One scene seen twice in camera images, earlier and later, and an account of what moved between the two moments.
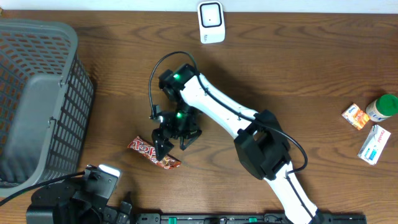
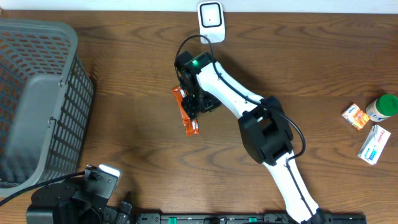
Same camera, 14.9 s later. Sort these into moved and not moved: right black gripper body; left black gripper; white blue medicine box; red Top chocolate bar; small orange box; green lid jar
Moved: red Top chocolate bar; right black gripper body
Not moved: left black gripper; green lid jar; small orange box; white blue medicine box
